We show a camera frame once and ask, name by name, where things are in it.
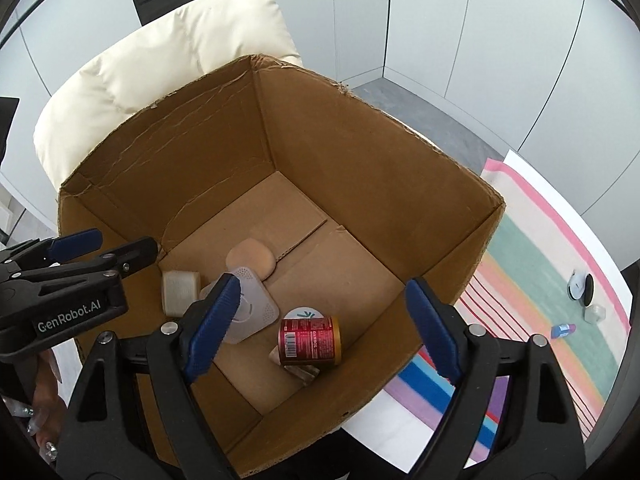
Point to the white round lidded jar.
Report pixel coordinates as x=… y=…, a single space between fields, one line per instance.
x=305 y=313

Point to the striped pastel mat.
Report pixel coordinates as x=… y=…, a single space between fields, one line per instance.
x=530 y=270

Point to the white rectangular box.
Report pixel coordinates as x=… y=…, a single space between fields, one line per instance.
x=180 y=292

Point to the clear hexagonal small jar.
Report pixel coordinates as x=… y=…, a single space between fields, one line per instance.
x=595 y=313

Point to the silver foil packet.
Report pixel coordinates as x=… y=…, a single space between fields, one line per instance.
x=304 y=374

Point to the white and black round device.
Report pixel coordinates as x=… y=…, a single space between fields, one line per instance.
x=580 y=287

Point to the beige powder puff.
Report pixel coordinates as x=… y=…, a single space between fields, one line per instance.
x=250 y=257

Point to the black monitor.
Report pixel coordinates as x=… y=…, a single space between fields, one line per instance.
x=7 y=125

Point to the white square vented device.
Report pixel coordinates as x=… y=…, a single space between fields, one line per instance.
x=256 y=305

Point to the small blue bottle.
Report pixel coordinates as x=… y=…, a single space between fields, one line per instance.
x=562 y=330

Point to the brown cardboard box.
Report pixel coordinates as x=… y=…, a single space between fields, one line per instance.
x=350 y=175

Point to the red drink can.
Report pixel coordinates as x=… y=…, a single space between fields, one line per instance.
x=312 y=342

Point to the cream cushioned chair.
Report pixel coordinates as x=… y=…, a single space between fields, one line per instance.
x=165 y=55

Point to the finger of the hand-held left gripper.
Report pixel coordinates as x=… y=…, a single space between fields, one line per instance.
x=137 y=255
x=75 y=244

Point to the small beige item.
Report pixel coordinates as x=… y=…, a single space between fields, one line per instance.
x=274 y=357

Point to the person's left hand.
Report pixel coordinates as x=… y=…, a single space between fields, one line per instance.
x=42 y=410

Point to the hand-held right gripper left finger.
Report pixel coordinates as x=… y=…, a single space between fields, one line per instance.
x=212 y=332

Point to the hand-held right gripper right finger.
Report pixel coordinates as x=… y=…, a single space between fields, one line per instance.
x=432 y=332

